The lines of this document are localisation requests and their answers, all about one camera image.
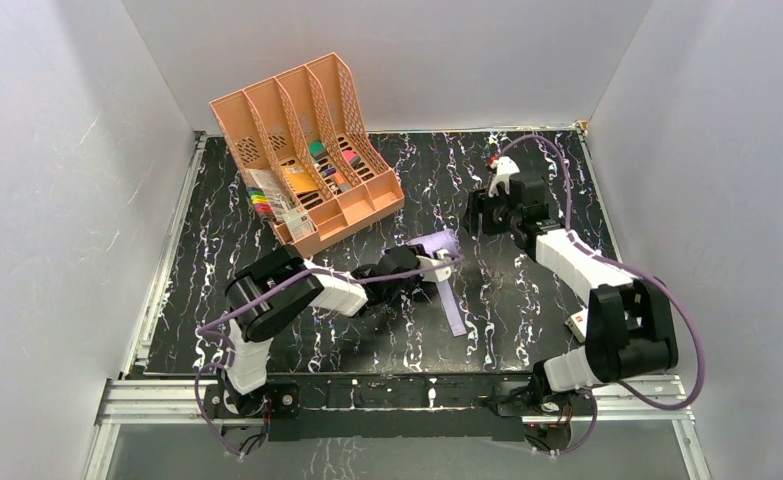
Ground lavender folding umbrella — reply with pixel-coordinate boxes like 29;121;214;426
386;229;467;337

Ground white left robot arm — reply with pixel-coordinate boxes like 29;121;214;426
223;245;428;396

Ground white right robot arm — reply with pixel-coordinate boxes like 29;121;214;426
462;174;679;403

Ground small white red box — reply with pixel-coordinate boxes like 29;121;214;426
282;207;316;242

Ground white yellow card box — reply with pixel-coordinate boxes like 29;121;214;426
564;309;588;343

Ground yellow sticky note pad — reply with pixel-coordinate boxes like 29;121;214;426
281;165;319;195

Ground colourful marker pen pack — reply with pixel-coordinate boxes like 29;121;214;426
247;187;284;221

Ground orange plastic desk organizer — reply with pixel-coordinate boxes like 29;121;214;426
210;53;405;256

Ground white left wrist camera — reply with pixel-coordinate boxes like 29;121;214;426
416;249;455;284

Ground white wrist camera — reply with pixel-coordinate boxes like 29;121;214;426
487;156;520;198
416;249;455;284

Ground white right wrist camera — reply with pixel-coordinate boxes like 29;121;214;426
487;156;520;198

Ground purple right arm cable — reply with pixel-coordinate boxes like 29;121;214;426
496;134;707;457

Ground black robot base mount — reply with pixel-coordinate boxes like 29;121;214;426
195;372;593;454

